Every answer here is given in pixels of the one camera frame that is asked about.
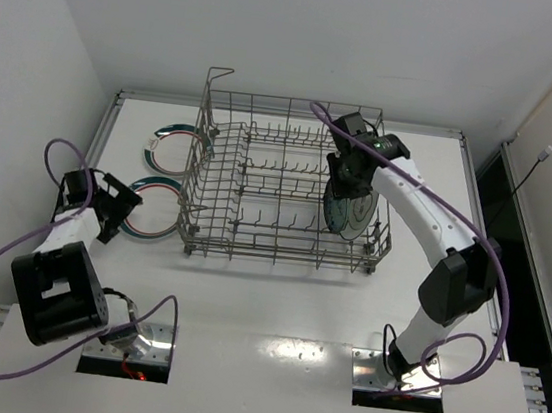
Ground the green red rimmed plate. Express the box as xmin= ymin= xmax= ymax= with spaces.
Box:
xmin=141 ymin=123 xmax=213 ymax=178
xmin=121 ymin=176 xmax=182 ymax=241

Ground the far green red rimmed plate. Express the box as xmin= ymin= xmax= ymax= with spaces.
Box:
xmin=141 ymin=123 xmax=213 ymax=178

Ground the metal base plate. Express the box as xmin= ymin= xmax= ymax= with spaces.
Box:
xmin=81 ymin=321 xmax=175 ymax=368
xmin=351 ymin=347 xmax=443 ymax=400

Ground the white plate with grey pattern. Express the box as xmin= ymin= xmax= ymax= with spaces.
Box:
xmin=340 ymin=191 xmax=380 ymax=241

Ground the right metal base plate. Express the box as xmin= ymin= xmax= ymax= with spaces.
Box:
xmin=351 ymin=347 xmax=443 ymax=400

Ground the green blue floral plate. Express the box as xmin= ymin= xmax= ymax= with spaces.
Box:
xmin=322 ymin=181 xmax=349 ymax=234

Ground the grey wire dish rack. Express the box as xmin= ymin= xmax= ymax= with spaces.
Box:
xmin=177 ymin=66 xmax=392 ymax=273

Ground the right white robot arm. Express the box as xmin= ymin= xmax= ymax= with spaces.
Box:
xmin=323 ymin=112 xmax=498 ymax=382

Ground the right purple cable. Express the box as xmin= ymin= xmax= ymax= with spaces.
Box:
xmin=274 ymin=100 xmax=534 ymax=413

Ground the black hanging usb cable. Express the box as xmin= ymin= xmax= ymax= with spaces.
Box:
xmin=481 ymin=138 xmax=552 ymax=240

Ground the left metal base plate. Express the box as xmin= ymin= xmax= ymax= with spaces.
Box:
xmin=81 ymin=321 xmax=175 ymax=368

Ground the near green red rimmed plate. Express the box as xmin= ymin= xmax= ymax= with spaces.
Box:
xmin=121 ymin=176 xmax=182 ymax=241

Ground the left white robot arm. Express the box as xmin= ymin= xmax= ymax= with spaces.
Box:
xmin=11 ymin=169 xmax=143 ymax=346

